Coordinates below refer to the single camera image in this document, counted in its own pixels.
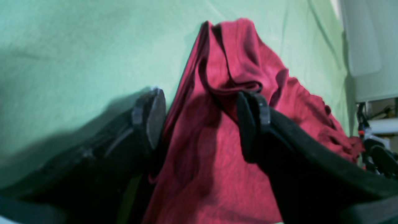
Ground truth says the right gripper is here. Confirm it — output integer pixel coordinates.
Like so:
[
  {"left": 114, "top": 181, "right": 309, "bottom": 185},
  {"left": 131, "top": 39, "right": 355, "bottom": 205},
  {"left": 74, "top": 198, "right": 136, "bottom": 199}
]
[{"left": 356, "top": 103, "right": 398, "bottom": 178}]

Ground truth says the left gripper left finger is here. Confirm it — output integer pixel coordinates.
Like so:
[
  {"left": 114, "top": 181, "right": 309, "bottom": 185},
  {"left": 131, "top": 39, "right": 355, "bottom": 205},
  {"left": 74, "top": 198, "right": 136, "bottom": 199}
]
[{"left": 1, "top": 88, "right": 166, "bottom": 224}]

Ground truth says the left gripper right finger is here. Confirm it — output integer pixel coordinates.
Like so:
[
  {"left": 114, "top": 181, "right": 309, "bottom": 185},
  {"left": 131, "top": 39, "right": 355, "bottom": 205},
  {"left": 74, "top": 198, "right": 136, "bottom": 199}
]
[{"left": 236, "top": 91, "right": 398, "bottom": 224}]

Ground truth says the red long-sleeve T-shirt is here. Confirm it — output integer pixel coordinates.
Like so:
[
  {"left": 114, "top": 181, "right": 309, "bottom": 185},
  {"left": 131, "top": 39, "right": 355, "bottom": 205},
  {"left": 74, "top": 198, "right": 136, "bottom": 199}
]
[{"left": 142, "top": 18, "right": 364, "bottom": 224}]

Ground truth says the green table cloth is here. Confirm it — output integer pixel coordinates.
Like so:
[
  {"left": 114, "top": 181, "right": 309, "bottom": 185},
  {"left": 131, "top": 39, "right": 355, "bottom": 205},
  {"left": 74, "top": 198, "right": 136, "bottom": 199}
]
[{"left": 1, "top": 0, "right": 355, "bottom": 187}]

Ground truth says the white bin right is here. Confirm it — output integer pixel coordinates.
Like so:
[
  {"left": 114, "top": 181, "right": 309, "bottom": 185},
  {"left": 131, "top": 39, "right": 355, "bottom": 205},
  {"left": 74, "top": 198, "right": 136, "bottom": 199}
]
[{"left": 340, "top": 0, "right": 398, "bottom": 102}]

